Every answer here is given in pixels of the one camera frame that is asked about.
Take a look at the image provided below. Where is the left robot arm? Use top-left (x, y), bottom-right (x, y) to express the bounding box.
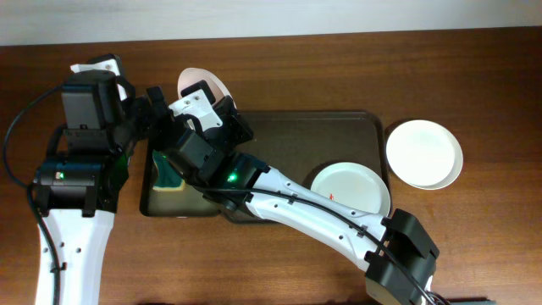
top-left (27, 54), bottom-right (153, 304)

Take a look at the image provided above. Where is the brown serving tray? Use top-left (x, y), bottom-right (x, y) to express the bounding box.
top-left (236, 112), bottom-right (391, 198)

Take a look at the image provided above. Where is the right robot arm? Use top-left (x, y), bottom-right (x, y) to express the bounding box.
top-left (153, 80), bottom-right (442, 304)

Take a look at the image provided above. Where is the green yellow sponge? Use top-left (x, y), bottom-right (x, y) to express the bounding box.
top-left (152, 151), bottom-right (185, 191)

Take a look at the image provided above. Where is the black water tray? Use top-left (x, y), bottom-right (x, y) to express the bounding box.
top-left (140, 144), bottom-right (220, 218)

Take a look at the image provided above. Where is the white plate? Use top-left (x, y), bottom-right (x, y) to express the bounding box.
top-left (385, 119), bottom-right (464, 190)
top-left (169, 68), bottom-right (230, 131)
top-left (311, 162), bottom-right (392, 217)

